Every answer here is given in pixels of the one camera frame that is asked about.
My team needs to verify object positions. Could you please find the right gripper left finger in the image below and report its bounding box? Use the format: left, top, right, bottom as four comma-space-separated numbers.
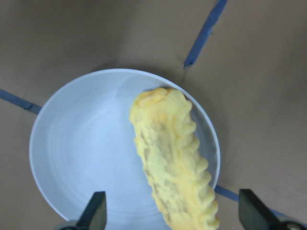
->
76, 192, 107, 230

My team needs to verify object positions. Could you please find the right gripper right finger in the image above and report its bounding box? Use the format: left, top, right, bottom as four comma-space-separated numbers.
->
238, 189, 285, 230

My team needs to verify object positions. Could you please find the blue plate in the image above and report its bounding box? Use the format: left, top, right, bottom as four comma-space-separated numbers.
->
28, 68, 221, 224

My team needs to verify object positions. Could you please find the yellow bread roll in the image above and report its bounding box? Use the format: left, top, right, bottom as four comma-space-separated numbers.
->
130, 88, 219, 230

